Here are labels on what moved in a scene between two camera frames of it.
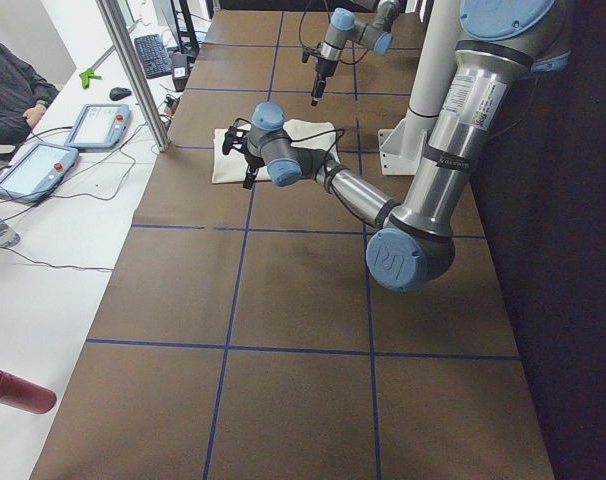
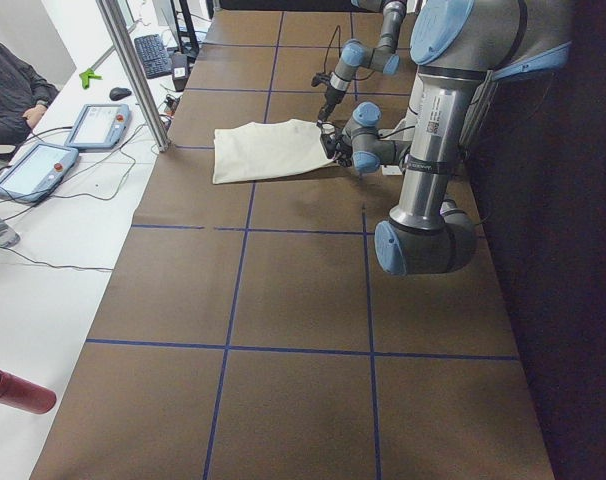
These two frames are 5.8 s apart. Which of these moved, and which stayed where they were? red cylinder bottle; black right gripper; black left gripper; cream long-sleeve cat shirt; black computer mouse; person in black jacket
Moved: black left gripper; black right gripper
Stayed: cream long-sleeve cat shirt; red cylinder bottle; black computer mouse; person in black jacket
